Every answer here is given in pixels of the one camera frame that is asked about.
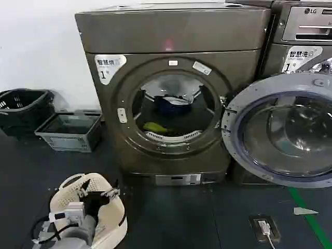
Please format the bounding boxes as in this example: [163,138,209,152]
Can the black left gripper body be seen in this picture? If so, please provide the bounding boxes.
[83,192,110,216]

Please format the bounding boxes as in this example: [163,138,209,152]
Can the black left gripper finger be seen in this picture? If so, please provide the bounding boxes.
[100,179,120,200]
[77,178,90,201]

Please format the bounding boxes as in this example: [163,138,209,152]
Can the white perforated laundry basket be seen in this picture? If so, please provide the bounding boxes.
[49,172,128,249]

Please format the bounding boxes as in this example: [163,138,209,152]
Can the grey plastic crate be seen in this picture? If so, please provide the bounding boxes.
[34,110,102,153]

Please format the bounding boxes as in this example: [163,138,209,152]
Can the yellow-green garment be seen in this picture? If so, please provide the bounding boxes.
[143,121,170,134]

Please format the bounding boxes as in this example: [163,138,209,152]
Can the black plastic basket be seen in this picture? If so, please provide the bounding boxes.
[0,88,57,137]

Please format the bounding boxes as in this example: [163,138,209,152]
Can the dark blue garment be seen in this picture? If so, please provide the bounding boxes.
[155,95,194,117]

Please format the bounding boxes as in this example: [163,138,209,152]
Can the floor socket box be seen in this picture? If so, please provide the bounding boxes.
[248,215,282,240]

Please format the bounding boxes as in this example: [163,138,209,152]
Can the grey dryer with open drum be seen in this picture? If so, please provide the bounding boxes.
[74,4,272,187]

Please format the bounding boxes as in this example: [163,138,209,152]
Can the round glass dryer door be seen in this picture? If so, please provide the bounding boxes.
[220,73,332,189]

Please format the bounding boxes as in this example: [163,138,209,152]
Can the grey triangular floor piece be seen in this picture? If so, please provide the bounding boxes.
[293,206,320,216]

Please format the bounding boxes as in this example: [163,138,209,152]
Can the green floor tape strip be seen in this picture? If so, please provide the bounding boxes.
[287,187,332,249]

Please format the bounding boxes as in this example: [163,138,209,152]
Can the grey machine with drawer panel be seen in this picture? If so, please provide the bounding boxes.
[228,0,332,187]

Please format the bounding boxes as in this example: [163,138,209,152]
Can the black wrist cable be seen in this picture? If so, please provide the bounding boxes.
[30,215,68,245]

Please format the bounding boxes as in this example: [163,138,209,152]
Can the white plug with cable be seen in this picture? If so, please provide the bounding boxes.
[257,219,278,249]

